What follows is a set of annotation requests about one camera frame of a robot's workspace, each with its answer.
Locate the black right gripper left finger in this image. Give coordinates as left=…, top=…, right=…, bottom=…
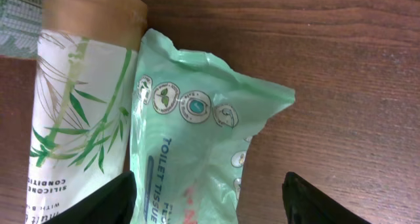
left=44, top=171, right=137, bottom=224

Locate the mint green wipes pack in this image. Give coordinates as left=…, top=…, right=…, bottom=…
left=130, top=29, right=295, bottom=224

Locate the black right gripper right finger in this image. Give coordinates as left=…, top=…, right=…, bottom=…
left=282, top=171, right=369, bottom=224

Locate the white cream tube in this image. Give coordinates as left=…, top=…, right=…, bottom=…
left=25, top=0, right=147, bottom=224

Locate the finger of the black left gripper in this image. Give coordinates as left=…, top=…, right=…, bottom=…
left=1, top=0, right=43, bottom=59

